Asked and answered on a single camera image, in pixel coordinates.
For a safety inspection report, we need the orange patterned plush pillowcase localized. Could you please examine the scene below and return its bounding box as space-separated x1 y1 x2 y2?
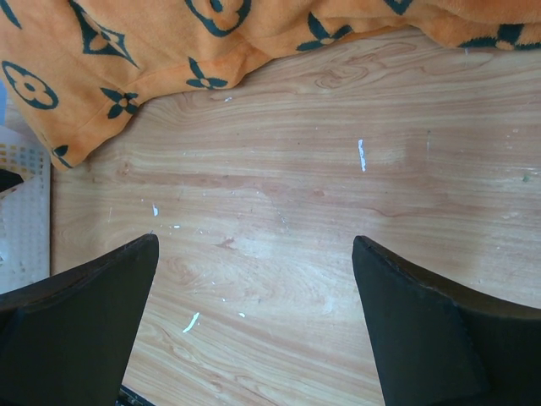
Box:
1 0 540 170

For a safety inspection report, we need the white plastic basket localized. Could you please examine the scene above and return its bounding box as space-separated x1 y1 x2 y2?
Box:
1 126 51 294

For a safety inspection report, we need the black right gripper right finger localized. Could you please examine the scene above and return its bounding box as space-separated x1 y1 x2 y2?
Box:
352 236 540 405

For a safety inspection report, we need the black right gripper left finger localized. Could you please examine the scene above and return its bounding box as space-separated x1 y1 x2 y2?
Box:
1 233 159 405

